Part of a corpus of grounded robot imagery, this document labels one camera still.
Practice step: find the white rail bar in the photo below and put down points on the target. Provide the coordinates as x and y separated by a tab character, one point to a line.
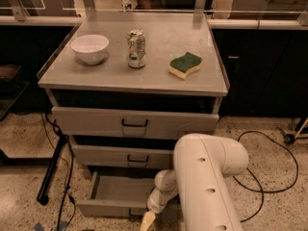
214	23

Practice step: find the wheeled cart base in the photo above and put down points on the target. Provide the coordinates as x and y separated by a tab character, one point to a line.
299	133

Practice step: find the green yellow sponge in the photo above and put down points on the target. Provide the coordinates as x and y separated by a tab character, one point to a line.
185	65

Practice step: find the green white soda can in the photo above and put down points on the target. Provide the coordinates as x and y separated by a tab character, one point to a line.
136	48

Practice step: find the clear water bottle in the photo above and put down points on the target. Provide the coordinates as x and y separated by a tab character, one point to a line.
126	5

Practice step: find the grey bottom drawer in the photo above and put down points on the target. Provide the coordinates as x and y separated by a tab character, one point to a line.
118	192

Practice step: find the grey middle drawer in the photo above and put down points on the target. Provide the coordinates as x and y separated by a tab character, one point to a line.
108	156

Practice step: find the white ceramic bowl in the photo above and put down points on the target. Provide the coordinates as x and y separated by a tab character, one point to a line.
90	49

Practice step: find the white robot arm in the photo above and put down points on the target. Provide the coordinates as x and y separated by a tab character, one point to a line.
200	164

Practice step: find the black table leg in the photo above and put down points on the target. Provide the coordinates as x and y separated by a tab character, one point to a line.
42	197

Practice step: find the grey top drawer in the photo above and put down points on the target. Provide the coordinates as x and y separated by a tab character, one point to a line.
132	124

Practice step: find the grey drawer cabinet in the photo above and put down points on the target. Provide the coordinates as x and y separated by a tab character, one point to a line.
162	79

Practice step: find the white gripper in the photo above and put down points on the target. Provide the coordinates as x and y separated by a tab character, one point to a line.
156	203

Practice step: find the grey drawer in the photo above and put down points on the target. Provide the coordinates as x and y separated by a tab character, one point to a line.
132	124
108	156
118	192

